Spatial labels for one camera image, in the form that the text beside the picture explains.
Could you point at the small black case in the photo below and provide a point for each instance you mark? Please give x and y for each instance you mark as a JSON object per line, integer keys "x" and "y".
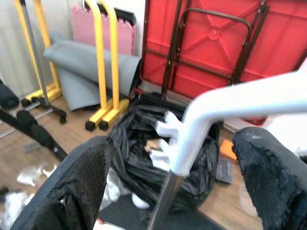
{"x": 224, "y": 170}

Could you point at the black weight bench red trim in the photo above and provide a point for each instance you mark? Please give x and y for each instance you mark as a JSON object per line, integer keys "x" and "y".
{"x": 36, "y": 129}

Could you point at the pink foam puzzle mat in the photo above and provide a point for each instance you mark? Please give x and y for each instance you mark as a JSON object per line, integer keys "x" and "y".
{"x": 81, "y": 28}

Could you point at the crumpled clear plastic film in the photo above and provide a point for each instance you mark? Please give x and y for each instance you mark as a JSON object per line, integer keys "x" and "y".
{"x": 28, "y": 176}

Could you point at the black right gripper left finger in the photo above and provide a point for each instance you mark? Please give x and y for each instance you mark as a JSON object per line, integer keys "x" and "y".
{"x": 72, "y": 191}

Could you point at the small orange box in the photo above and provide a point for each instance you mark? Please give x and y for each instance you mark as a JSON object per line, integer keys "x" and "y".
{"x": 226, "y": 149}

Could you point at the black trash bag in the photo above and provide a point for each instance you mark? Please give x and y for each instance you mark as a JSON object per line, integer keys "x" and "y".
{"x": 139, "y": 115}

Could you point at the black foam puzzle mat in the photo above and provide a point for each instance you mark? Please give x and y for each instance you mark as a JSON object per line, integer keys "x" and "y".
{"x": 124, "y": 16}

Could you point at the white plastic bag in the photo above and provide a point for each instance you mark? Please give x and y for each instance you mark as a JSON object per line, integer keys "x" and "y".
{"x": 287, "y": 134}

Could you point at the folded red plastic table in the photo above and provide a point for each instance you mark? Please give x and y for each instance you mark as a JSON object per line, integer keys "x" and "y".
{"x": 275, "y": 36}

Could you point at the yellow steel dip bar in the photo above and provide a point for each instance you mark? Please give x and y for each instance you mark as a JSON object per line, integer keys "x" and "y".
{"x": 114, "y": 72}
{"x": 100, "y": 72}

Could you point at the clear plastic wrap pile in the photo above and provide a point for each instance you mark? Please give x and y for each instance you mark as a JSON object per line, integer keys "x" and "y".
{"x": 14, "y": 208}

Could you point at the grey foam mat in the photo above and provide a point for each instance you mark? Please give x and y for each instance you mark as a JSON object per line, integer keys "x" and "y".
{"x": 76, "y": 60}

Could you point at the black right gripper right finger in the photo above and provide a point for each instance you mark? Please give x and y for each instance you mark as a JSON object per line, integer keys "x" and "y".
{"x": 275, "y": 187}

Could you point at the white plastic hook piece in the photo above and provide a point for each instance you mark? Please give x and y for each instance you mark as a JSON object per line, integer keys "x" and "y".
{"x": 50, "y": 170}

